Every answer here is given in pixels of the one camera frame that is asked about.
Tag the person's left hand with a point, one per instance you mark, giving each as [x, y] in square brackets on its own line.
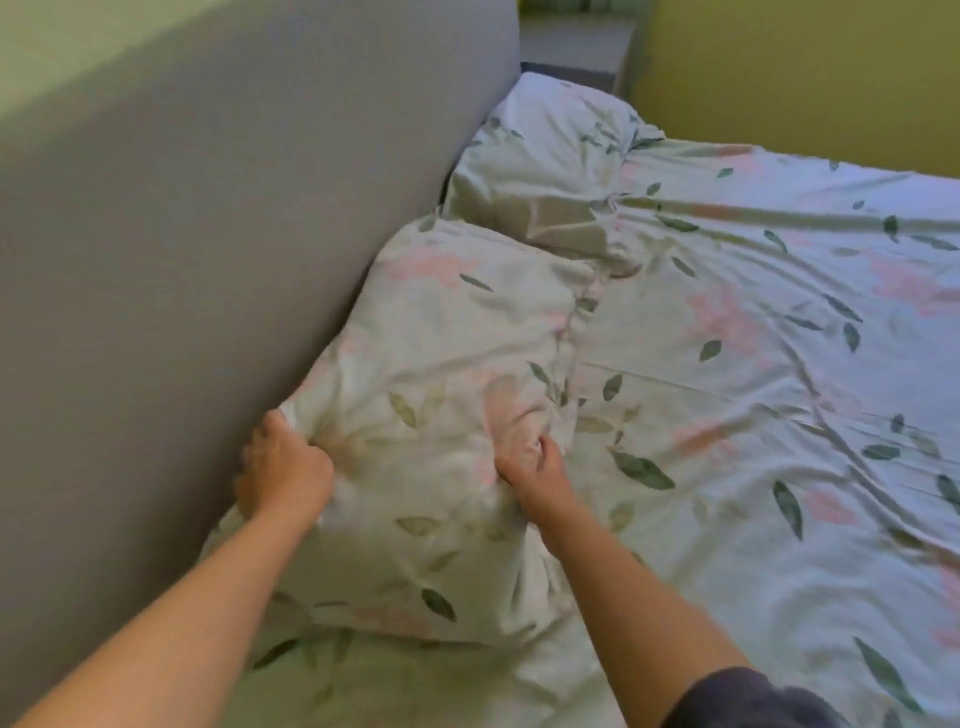
[285, 472]

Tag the person's right hand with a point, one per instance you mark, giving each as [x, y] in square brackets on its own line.
[540, 484]

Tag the floral leaf print pillow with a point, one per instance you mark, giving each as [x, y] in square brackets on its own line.
[450, 360]
[540, 165]

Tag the floral leaf print bed sheet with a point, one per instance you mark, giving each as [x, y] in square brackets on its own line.
[750, 412]

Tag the grey headboard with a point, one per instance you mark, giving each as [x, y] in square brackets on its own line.
[187, 262]

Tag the person's left forearm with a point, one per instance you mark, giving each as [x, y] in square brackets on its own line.
[165, 630]

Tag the person's right forearm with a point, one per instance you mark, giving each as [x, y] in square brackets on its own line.
[637, 622]

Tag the dark grey right sleeve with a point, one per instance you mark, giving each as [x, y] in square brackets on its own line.
[750, 705]

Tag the grey nightstand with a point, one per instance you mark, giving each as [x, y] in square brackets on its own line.
[577, 45]

